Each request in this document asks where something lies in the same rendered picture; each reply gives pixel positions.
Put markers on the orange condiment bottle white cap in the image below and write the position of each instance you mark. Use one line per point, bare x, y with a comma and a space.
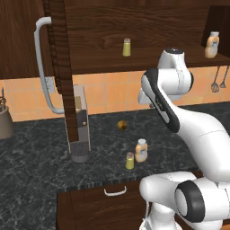
141, 152
212, 45

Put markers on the dark wood open wall cabinet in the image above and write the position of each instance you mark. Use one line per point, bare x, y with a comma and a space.
143, 27

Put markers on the dark hanging whisk tool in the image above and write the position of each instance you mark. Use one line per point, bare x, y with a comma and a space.
224, 82

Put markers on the grey utensil pot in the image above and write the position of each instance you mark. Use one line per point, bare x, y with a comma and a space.
5, 124

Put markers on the dark hanging slotted tool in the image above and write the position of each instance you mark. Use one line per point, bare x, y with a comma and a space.
214, 86

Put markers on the grey coffee machine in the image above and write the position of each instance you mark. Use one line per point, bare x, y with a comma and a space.
84, 131

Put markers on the dark wood closed wall cabinet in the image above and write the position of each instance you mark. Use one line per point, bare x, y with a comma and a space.
21, 36

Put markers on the brown round fruit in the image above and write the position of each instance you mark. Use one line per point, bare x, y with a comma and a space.
122, 125

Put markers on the dark wood cabinet door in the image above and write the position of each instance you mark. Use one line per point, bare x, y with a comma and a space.
64, 75

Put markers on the yellow shaker with grey cap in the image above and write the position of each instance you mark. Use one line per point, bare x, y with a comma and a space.
126, 48
129, 162

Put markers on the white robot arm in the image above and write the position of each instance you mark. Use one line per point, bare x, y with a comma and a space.
206, 140

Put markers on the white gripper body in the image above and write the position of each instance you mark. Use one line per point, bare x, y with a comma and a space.
143, 97

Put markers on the white wall socket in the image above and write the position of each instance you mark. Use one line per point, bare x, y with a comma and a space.
50, 84

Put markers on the dark wood drawer front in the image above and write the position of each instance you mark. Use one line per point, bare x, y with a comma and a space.
101, 212

